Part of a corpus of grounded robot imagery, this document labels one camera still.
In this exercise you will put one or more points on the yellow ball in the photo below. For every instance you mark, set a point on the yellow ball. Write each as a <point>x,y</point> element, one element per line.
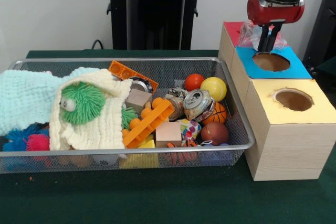
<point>214,89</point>

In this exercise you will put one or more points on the orange toy brick with pegs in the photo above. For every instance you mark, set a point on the orange toy brick with pegs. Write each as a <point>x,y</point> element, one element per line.
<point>147,127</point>

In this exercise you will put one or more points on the black chair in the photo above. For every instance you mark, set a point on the black chair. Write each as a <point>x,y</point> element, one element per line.
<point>324,19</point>

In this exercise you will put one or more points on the crushed printed drink can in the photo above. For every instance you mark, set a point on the crushed printed drink can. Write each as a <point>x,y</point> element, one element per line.
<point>195,103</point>

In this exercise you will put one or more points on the small brown football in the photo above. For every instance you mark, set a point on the small brown football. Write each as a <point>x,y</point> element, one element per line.
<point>215,133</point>

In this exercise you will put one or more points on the mint waffle cloth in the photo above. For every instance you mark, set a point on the mint waffle cloth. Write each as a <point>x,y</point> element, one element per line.
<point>23,95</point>

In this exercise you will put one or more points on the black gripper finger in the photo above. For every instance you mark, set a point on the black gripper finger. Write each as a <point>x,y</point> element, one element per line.
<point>262,40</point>
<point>273,40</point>

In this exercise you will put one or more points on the small orange basketball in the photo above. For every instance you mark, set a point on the small orange basketball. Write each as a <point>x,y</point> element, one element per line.
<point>218,115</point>

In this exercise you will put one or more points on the red ball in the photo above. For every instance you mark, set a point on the red ball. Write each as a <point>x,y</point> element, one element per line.
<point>194,82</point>

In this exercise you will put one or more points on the orange flat toy plate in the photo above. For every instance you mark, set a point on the orange flat toy plate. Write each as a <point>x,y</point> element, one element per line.
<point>120,70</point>

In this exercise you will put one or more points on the dark green table cloth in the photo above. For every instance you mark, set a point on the dark green table cloth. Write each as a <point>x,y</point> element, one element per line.
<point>157,197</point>

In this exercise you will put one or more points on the green spiky toy with eyes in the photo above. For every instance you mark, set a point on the green spiky toy with eyes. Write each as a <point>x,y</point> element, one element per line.
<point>84,103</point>

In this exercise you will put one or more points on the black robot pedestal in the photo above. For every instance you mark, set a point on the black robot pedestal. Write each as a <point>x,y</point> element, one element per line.
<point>157,11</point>

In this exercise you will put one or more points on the cream waffle cloth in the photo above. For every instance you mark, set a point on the cream waffle cloth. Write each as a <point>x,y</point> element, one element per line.
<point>99,129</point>

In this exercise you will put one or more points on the crushed clear plastic bottle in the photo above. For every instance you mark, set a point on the crushed clear plastic bottle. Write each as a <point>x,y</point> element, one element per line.
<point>246,35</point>

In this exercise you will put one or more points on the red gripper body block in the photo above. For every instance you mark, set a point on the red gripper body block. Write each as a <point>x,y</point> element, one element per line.
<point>275,14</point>

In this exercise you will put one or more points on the wooden box with three holes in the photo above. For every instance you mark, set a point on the wooden box with three holes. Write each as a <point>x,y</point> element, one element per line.
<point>288,150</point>

